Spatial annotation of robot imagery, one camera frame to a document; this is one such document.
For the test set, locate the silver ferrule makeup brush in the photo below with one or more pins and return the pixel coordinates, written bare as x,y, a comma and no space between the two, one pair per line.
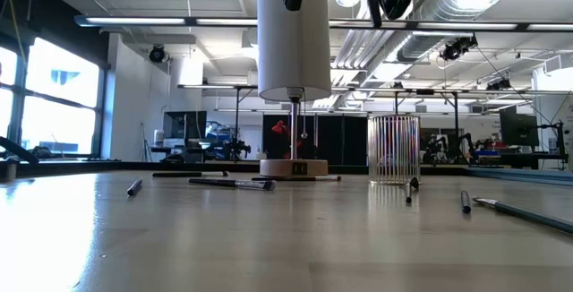
233,183

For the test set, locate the large black monitor on arm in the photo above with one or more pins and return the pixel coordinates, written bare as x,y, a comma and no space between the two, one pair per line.
519,128

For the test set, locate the black curved arm base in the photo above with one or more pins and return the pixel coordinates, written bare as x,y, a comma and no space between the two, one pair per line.
18,148

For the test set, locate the thin black silver-tipped makeup brush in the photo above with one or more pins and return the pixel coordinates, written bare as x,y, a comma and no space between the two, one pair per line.
295,178

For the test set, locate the long overhead light bar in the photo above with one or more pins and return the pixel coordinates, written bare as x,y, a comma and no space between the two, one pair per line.
134,21

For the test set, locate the white shade table lamp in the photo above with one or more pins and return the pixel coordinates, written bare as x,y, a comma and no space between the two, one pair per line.
293,50

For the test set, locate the black ceiling mounted device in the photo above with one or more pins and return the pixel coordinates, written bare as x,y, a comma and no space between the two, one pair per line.
456,48

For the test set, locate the red desk object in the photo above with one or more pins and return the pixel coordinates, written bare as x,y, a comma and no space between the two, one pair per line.
279,127

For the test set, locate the black partition panels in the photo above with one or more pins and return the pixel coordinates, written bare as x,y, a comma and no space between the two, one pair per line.
340,139

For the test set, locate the dark computer monitor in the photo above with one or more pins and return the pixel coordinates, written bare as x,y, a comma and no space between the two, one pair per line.
184,125

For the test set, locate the white jug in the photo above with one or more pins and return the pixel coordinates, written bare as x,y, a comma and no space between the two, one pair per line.
159,137

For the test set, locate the large window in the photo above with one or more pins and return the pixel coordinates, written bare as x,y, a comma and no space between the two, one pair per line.
58,99

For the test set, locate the silver ceiling air duct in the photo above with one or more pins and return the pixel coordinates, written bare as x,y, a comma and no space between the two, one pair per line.
430,19

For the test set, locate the round black ceiling camera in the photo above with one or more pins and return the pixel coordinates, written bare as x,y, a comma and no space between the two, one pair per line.
156,53

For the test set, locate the small grey post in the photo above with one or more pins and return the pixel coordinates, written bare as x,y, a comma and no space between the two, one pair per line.
11,171

